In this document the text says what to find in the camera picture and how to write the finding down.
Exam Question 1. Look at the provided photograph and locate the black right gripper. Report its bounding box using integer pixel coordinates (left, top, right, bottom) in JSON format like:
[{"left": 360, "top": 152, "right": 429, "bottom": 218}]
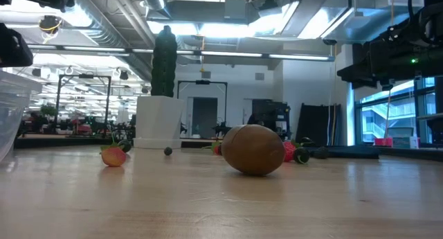
[{"left": 337, "top": 27, "right": 415, "bottom": 90}]

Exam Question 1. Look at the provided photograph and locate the brown kiwi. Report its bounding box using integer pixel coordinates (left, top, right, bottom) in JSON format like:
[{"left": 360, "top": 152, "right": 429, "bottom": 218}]
[{"left": 220, "top": 124, "right": 287, "bottom": 177}]

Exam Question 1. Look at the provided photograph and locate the red strawberry yellowish tip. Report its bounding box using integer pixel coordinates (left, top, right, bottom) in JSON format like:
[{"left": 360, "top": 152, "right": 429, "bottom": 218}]
[{"left": 202, "top": 141, "right": 224, "bottom": 157}]

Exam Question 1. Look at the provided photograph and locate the clear plastic tupperware container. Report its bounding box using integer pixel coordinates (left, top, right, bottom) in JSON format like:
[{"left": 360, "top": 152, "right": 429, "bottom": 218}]
[{"left": 0, "top": 71, "right": 43, "bottom": 163}]

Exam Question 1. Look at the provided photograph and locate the large glass window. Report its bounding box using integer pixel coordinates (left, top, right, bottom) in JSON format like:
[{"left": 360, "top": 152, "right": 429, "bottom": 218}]
[{"left": 354, "top": 76, "right": 443, "bottom": 145}]

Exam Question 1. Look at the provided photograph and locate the black standing panel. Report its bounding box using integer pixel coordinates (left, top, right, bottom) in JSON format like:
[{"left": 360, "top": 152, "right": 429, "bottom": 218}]
[{"left": 296, "top": 103, "right": 342, "bottom": 147}]

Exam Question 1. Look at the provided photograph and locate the pink bin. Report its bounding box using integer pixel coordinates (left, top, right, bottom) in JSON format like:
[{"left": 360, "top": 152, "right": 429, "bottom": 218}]
[{"left": 374, "top": 137, "right": 394, "bottom": 148}]

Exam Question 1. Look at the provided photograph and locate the navy blue cloth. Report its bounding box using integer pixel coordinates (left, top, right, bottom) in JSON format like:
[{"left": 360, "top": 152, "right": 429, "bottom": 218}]
[{"left": 304, "top": 144, "right": 381, "bottom": 160}]

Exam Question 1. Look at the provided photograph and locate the teal box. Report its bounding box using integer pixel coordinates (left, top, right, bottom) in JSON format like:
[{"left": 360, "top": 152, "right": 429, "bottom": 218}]
[{"left": 392, "top": 136, "right": 420, "bottom": 150}]

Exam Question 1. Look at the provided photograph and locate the black equipment rack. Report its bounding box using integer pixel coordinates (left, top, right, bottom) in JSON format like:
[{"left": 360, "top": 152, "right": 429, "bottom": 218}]
[{"left": 251, "top": 99, "right": 291, "bottom": 140}]

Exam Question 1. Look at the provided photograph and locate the red strawberry long stem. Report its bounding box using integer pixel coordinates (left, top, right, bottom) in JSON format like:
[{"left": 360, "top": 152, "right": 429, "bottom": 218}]
[{"left": 282, "top": 141, "right": 298, "bottom": 163}]

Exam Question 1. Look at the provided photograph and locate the long ceiling light strip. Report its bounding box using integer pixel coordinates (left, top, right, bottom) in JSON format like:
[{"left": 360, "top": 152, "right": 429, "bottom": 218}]
[{"left": 27, "top": 44, "right": 336, "bottom": 62}]

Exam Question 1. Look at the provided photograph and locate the grey door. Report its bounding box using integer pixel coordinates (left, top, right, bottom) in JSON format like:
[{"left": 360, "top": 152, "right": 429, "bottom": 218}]
[{"left": 192, "top": 97, "right": 219, "bottom": 139}]

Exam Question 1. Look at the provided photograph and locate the green cactus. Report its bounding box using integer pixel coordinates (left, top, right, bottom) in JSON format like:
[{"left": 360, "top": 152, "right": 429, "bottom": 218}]
[{"left": 150, "top": 25, "right": 179, "bottom": 98}]

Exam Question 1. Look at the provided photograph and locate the white hexagonal plant pot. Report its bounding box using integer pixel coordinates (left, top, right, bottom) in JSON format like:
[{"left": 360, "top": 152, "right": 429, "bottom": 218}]
[{"left": 133, "top": 95, "right": 186, "bottom": 150}]

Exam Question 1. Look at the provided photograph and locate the green leafy plant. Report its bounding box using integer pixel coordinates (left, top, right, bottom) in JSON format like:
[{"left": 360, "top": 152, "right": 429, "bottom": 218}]
[{"left": 39, "top": 105, "right": 59, "bottom": 118}]

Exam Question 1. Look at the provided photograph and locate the silver rectangular air duct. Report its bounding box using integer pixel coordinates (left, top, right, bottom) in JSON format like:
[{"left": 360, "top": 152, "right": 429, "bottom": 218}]
[{"left": 276, "top": 0, "right": 425, "bottom": 43}]

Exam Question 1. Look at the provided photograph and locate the black gantry frame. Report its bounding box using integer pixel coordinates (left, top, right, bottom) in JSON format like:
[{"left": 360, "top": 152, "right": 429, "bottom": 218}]
[
  {"left": 177, "top": 80, "right": 228, "bottom": 129},
  {"left": 55, "top": 73, "right": 112, "bottom": 138}
]

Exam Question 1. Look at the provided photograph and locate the silver spiral ventilation duct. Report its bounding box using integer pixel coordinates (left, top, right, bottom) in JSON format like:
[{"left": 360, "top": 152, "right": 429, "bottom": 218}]
[{"left": 74, "top": 0, "right": 167, "bottom": 81}]

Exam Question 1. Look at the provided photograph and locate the ceiling dome with yellow cable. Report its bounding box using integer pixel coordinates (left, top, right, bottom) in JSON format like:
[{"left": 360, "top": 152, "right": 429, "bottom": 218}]
[{"left": 38, "top": 15, "right": 64, "bottom": 35}]

